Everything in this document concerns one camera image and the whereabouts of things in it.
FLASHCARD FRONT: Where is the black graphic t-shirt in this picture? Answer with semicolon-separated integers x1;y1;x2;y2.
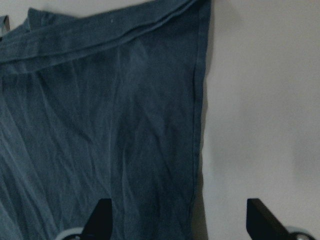
0;0;211;240

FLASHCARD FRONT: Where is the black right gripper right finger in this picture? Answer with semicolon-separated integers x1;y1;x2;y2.
246;198;291;240

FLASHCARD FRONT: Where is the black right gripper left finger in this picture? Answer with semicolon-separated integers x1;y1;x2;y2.
81;198;112;240

